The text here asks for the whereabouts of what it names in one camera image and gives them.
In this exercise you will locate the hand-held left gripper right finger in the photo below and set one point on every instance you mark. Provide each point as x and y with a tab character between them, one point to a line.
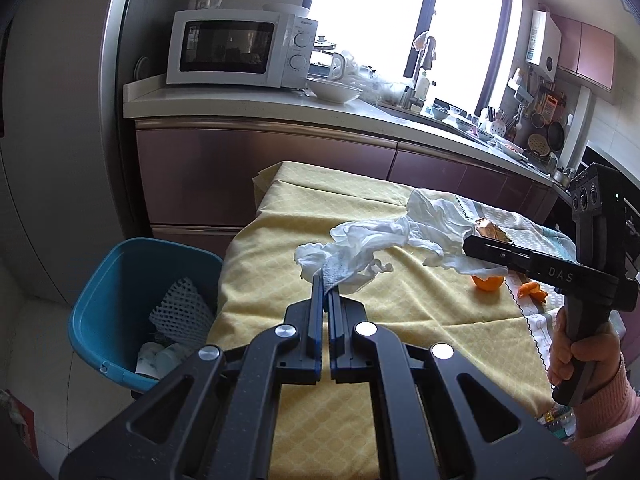
336	335

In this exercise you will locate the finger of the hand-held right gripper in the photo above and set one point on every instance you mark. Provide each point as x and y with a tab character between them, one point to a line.
495	255

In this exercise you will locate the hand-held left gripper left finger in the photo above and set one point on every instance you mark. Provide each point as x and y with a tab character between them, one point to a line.
316	330

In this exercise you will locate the gold foil wrapper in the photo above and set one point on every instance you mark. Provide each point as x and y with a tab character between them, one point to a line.
490	230

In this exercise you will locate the white tissue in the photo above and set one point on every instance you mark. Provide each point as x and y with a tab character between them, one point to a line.
435	220
340	265

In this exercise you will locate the white foam fruit net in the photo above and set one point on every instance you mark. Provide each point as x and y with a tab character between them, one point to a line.
180	310

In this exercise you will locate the white paper cup blue dots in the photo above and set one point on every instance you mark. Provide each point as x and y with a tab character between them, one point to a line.
175	357
149	360

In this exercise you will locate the blue plastic trash bin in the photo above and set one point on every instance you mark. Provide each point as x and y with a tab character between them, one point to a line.
100	300

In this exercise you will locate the person's right forearm pink sleeve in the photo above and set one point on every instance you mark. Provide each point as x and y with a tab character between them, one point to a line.
610	420

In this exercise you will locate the person's right hand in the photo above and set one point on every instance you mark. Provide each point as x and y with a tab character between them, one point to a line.
605	350

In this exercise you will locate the orange tangerine peel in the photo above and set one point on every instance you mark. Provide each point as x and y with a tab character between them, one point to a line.
487	284

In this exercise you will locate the small curled orange peel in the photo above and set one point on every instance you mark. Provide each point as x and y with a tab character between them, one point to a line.
531	291

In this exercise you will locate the white plate with food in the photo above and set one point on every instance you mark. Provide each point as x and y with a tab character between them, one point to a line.
510	148

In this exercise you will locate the yellow tablecloth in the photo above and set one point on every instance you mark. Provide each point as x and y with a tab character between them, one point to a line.
310	210

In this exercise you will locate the small blue patterned bowl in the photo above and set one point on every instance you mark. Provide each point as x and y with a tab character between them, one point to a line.
439	112
481	132
465	124
455	112

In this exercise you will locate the hanging kitchen utensils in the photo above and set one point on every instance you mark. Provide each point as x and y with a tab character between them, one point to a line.
542	120

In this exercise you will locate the utensil holder with utensils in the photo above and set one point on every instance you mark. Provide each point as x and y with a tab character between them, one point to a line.
494	120

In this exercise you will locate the white soap bottle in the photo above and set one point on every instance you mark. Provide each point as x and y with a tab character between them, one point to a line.
422	89

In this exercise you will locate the kitchen counter with cabinets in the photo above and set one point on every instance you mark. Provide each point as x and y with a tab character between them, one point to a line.
250	160

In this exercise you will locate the metal kitchen faucet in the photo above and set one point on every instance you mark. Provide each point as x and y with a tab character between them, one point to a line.
417	80

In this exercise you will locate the white water heater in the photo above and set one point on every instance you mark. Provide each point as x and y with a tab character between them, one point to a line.
542	45

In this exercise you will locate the crumpled clear plastic bags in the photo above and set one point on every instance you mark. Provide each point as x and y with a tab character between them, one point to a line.
375	82

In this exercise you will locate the brown cloth on faucet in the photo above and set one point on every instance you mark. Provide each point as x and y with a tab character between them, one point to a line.
424	41

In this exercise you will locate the wide white bowl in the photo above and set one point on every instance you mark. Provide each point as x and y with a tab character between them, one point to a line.
334	91

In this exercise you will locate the glass kettle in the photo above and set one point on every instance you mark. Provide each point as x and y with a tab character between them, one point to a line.
327	60

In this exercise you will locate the dark framed window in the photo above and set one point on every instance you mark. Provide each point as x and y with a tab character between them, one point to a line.
375	20

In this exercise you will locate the white microwave oven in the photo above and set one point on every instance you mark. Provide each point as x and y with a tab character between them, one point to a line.
225	45

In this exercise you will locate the round grey plate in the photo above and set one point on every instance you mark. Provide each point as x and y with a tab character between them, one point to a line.
142	66

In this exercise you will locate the white bowl on microwave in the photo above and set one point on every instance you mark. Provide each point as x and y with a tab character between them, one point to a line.
285	10

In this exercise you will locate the grey refrigerator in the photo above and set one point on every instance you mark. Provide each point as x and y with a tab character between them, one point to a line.
55	135

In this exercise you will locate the small white figurine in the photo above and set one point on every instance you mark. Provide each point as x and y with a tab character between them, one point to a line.
210	2

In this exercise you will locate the white wall pipe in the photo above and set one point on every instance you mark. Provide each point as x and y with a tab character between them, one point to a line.
577	125

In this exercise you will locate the pink wall cabinet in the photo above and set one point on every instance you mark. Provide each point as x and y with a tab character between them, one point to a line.
585	52

